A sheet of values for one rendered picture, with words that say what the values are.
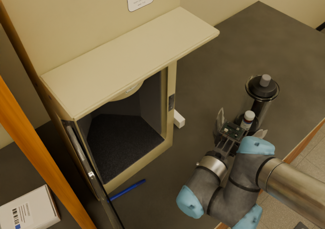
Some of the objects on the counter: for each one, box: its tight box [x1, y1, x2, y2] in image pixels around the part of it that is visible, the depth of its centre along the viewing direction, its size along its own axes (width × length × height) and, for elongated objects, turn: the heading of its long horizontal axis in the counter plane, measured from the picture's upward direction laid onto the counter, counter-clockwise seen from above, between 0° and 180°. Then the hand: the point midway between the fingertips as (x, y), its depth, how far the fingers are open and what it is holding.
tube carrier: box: [236, 75, 280, 132], centre depth 100 cm, size 11×11×21 cm
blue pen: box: [106, 179, 146, 203], centre depth 92 cm, size 1×14×1 cm, turn 121°
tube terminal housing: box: [0, 0, 180, 201], centre depth 73 cm, size 25×32×77 cm
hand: (243, 119), depth 89 cm, fingers open, 14 cm apart
